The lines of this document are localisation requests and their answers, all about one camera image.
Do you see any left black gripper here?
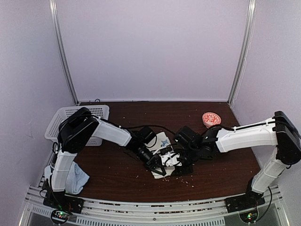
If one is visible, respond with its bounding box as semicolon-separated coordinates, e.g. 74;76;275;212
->
132;145;166;176

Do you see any white terry towel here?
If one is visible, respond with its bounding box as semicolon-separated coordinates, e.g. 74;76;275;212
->
150;132;175;179

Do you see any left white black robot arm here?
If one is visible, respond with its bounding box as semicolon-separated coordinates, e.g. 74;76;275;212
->
49;107;166;209

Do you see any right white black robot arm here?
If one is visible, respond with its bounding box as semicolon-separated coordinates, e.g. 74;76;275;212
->
163;111;301;208

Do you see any red white patterned ceramic bowl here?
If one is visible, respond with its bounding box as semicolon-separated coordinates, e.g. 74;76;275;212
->
202;112;222;128

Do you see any right round circuit board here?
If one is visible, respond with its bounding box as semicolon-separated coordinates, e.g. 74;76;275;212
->
239;210;259;224

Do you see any round circuit board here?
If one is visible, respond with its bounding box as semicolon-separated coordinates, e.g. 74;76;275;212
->
239;210;259;224
50;210;70;225

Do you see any light blue crumpled towel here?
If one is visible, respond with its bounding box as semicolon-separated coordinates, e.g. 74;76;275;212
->
44;162;89;195

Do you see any white perforated plastic basket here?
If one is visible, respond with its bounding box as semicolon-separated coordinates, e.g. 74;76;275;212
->
44;105;111;146

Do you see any left round circuit board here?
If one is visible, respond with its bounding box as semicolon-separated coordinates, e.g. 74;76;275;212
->
50;210;70;225

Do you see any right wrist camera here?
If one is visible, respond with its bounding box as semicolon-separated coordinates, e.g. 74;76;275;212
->
173;126;201;149

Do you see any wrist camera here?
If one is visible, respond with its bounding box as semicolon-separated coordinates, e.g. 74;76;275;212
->
173;126;201;149
138;126;158;148

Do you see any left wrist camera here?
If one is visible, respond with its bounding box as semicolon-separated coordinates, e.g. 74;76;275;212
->
138;126;158;148

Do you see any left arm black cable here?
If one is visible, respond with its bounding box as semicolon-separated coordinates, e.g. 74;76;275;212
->
119;124;176;136

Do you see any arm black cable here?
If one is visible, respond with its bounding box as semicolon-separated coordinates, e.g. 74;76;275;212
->
255;186;275;212
119;124;176;136

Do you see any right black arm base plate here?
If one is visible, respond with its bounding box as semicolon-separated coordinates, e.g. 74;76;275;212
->
224;191;265;213

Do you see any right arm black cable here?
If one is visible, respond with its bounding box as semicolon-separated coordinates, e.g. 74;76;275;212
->
255;186;275;212

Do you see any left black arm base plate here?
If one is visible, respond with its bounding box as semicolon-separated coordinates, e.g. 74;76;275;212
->
43;192;84;214

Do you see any right aluminium frame post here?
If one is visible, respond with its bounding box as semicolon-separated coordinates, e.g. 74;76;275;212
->
228;0;257;106

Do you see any aluminium frame post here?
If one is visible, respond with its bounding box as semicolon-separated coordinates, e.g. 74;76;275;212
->
228;0;257;106
48;0;79;105

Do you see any left aluminium frame post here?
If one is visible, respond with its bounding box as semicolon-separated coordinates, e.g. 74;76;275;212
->
48;0;79;105

